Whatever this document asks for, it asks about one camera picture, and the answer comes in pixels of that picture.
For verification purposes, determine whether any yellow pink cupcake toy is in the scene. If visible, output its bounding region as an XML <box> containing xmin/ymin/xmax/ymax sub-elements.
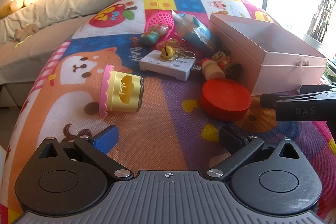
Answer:
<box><xmin>99</xmin><ymin>64</ymin><xmax>144</xmax><ymax>116</ymax></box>

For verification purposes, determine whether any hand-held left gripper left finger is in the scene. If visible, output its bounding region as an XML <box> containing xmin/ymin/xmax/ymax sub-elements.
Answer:
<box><xmin>38</xmin><ymin>125</ymin><xmax>133</xmax><ymax>180</ymax></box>

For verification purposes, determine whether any colourful cartoon play mat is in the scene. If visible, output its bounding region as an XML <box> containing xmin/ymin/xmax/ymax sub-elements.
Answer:
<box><xmin>5</xmin><ymin>0</ymin><xmax>336</xmax><ymax>224</ymax></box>

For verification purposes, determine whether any yellow bell keychain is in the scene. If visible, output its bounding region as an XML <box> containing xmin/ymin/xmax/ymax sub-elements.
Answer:
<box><xmin>160</xmin><ymin>46</ymin><xmax>197</xmax><ymax>62</ymax></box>

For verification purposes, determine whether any small beige plush toy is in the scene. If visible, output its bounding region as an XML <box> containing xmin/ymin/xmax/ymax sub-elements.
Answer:
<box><xmin>13</xmin><ymin>23</ymin><xmax>40</xmax><ymax>42</ymax></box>

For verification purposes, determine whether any pale pink cardboard box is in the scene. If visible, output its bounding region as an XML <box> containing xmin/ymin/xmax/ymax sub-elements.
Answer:
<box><xmin>209</xmin><ymin>13</ymin><xmax>328</xmax><ymax>96</ymax></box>

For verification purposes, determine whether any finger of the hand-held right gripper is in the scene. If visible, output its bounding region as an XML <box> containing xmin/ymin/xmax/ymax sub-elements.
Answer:
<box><xmin>260</xmin><ymin>90</ymin><xmax>336</xmax><ymax>122</ymax></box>
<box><xmin>300</xmin><ymin>84</ymin><xmax>336</xmax><ymax>94</ymax></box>

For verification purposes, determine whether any smiling wooden doll figure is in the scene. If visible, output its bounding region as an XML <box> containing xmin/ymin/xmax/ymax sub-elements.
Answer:
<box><xmin>211</xmin><ymin>51</ymin><xmax>243</xmax><ymax>79</ymax></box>

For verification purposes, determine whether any green ceramic figurine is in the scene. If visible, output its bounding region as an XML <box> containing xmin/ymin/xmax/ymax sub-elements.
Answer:
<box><xmin>140</xmin><ymin>25</ymin><xmax>168</xmax><ymax>46</ymax></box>

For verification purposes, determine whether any orange charm keychain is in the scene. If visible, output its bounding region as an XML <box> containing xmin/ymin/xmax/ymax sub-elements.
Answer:
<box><xmin>157</xmin><ymin>39</ymin><xmax>181</xmax><ymax>50</ymax></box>

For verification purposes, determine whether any pink mesh plastic basket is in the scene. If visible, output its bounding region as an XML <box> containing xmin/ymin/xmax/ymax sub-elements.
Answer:
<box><xmin>144</xmin><ymin>10</ymin><xmax>175</xmax><ymax>38</ymax></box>

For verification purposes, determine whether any blue plastic wrapped packet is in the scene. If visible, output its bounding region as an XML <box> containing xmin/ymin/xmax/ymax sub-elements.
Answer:
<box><xmin>172</xmin><ymin>10</ymin><xmax>218</xmax><ymax>52</ymax></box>

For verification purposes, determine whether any red round lid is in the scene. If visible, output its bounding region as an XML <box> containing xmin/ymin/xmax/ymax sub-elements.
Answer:
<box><xmin>201</xmin><ymin>78</ymin><xmax>252</xmax><ymax>122</ymax></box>

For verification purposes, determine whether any grey plant pot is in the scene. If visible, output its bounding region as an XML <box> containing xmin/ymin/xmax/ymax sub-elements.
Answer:
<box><xmin>303</xmin><ymin>32</ymin><xmax>331</xmax><ymax>52</ymax></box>

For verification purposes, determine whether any white USB hub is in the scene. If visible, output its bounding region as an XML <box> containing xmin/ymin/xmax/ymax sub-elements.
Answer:
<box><xmin>139</xmin><ymin>50</ymin><xmax>202</xmax><ymax>81</ymax></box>

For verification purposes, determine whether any beige wooden peg doll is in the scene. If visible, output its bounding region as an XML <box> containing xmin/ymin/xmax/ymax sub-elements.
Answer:
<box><xmin>201</xmin><ymin>59</ymin><xmax>226</xmax><ymax>81</ymax></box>

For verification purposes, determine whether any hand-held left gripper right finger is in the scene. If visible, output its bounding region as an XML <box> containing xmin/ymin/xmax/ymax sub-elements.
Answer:
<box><xmin>205</xmin><ymin>126</ymin><xmax>302</xmax><ymax>180</ymax></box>

